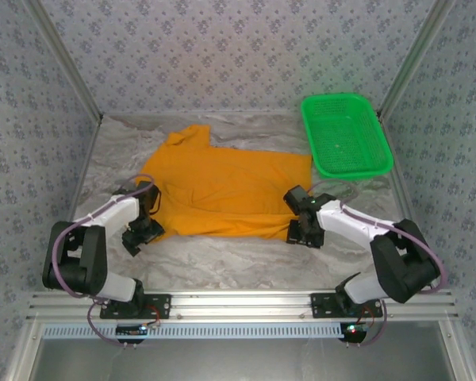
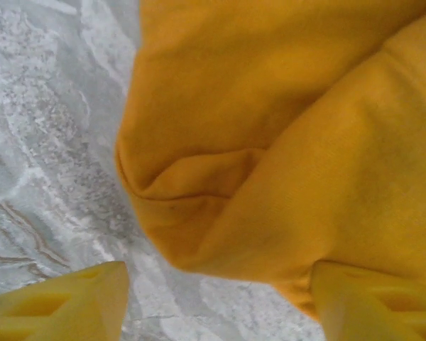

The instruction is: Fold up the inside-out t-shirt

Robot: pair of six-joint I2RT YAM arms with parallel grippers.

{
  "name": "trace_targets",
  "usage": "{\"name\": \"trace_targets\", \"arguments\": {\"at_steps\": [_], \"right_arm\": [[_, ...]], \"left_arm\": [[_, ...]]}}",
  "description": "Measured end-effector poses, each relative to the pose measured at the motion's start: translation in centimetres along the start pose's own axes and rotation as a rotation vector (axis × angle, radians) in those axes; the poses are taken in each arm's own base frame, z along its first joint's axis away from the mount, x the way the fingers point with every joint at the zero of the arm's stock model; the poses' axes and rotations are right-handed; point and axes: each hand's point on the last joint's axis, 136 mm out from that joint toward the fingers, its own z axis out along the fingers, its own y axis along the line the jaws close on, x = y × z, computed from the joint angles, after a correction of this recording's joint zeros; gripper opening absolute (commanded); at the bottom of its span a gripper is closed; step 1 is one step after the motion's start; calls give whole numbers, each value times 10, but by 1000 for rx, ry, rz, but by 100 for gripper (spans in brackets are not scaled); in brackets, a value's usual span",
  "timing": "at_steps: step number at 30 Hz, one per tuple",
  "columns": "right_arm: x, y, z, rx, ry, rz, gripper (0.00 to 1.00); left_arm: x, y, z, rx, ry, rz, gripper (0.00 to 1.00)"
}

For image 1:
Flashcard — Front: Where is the grey metal shelf plate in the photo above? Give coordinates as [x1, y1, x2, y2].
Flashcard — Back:
[31, 337, 459, 381]

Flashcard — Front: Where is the thin red wire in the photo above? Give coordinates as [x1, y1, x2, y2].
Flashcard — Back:
[144, 304, 163, 329]
[359, 302, 383, 325]

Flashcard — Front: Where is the orange printed t-shirt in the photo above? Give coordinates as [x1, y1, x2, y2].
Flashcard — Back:
[136, 123, 314, 241]

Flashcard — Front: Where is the grey slotted cable duct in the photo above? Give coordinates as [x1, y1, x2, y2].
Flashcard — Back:
[42, 321, 348, 340]

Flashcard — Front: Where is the aluminium frame post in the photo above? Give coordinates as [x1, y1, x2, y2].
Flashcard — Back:
[22, 0, 105, 123]
[378, 0, 458, 119]

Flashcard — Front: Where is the green plastic basket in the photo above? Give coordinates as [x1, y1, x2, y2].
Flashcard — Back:
[300, 92, 395, 183]

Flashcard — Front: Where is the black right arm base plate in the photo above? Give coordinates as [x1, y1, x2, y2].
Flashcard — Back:
[309, 292, 384, 320]

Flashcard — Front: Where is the aluminium table edge rail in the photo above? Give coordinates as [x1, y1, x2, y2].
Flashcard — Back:
[379, 115, 440, 290]
[43, 117, 104, 293]

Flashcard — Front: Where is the small circuit board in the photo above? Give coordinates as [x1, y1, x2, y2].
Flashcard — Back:
[340, 321, 369, 344]
[115, 324, 149, 344]

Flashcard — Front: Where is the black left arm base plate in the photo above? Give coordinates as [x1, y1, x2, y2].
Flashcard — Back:
[99, 292, 173, 320]

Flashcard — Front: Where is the aluminium mounting rail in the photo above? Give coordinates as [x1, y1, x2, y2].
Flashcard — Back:
[25, 288, 460, 321]

